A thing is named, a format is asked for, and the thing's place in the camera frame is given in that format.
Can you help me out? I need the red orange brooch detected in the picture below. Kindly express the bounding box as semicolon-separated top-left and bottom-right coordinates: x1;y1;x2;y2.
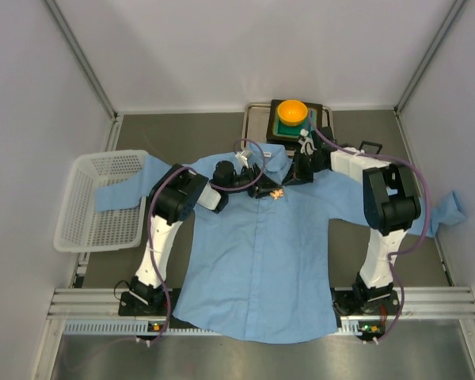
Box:
269;189;284;200

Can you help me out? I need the light blue button shirt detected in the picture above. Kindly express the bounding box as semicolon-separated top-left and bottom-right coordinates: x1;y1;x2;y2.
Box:
95;144;465;344

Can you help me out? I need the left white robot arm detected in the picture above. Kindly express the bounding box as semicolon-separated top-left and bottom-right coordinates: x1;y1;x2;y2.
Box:
129;161;283;309

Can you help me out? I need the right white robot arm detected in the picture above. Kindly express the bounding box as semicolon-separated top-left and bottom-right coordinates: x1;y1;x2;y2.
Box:
283;128;421;313

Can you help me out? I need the small black brooch box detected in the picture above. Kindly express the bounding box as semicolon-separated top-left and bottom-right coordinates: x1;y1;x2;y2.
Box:
359;140;383;154

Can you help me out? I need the green square plate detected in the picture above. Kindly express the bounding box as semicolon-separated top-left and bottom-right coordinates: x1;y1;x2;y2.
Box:
272;108;318;138

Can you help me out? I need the orange plastic bowl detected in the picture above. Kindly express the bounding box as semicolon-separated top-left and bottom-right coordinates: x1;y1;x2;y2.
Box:
276;100;308;127

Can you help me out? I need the black square plate stack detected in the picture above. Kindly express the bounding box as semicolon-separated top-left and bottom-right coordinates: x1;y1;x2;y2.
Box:
267;99;322;149

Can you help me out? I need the silver metal tray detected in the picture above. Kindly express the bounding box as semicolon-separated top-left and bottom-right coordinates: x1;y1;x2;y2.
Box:
241;101;334;143

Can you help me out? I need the white plastic basket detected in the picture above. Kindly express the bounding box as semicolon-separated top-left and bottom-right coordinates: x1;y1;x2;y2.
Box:
54;150;147;253

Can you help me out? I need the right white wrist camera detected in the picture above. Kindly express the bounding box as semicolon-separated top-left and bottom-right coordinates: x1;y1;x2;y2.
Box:
298;128;315;156

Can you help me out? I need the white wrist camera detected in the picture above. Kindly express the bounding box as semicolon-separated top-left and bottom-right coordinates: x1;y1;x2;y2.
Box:
235;148;253;168
298;128;315;156

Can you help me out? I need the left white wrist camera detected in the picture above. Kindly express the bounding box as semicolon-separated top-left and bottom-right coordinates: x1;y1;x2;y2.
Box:
235;148;253;168

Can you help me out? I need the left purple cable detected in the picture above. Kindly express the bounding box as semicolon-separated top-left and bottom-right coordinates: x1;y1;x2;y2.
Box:
146;138;267;346

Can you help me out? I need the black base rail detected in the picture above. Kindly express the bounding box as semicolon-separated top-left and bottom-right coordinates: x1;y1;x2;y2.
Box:
118;283;402;333

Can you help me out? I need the white slotted cable duct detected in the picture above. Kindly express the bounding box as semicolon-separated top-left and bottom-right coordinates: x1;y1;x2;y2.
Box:
63;320;370;337

